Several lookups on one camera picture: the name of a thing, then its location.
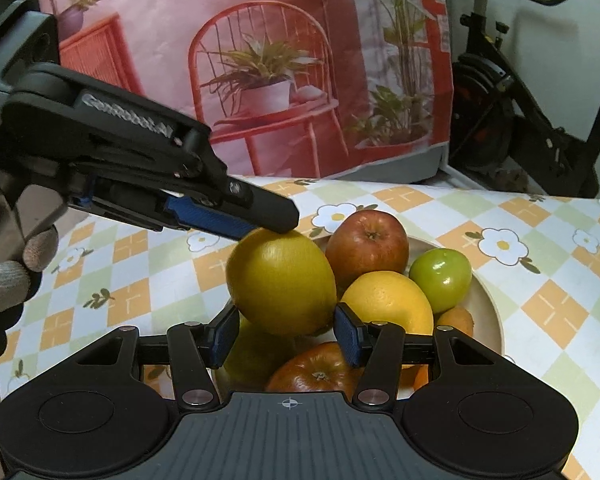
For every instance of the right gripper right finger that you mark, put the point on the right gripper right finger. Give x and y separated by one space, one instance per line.
380 349

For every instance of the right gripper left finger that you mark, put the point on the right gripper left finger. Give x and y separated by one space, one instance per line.
189 350

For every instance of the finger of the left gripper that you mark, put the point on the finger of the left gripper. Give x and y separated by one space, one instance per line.
250 199
157 210

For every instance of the yellow lemon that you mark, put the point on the yellow lemon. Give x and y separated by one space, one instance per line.
388 296
283 284

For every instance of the dark red apple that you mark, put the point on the dark red apple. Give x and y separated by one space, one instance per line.
321 368

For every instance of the green apple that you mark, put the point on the green apple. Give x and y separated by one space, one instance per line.
256 355
443 275

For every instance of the brown kiwi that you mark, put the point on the brown kiwi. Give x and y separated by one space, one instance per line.
459 318

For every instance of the mandarin orange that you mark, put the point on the mandarin orange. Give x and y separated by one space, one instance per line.
421 378

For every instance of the gloved left hand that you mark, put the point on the gloved left hand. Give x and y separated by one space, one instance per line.
28 243

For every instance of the green apple on plate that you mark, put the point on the green apple on plate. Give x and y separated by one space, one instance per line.
443 275

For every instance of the large red apple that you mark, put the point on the large red apple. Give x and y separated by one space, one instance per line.
367 241

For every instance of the beige round plate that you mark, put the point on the beige round plate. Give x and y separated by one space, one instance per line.
478 302

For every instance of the pink printed backdrop cloth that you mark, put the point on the pink printed backdrop cloth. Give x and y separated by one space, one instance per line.
289 88

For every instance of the checkered floral tablecloth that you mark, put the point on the checkered floral tablecloth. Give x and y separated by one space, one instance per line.
537 256

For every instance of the black exercise bike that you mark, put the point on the black exercise bike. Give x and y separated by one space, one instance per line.
495 118

